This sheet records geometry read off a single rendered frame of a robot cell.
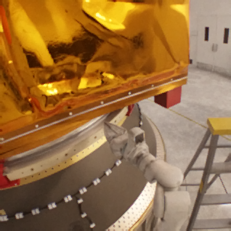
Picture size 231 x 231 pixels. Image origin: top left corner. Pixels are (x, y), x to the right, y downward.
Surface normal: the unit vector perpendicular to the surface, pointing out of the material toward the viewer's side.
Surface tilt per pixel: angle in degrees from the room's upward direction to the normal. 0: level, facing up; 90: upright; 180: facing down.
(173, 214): 71
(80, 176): 62
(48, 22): 85
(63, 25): 87
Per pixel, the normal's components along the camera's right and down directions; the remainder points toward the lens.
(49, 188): 0.39, -0.05
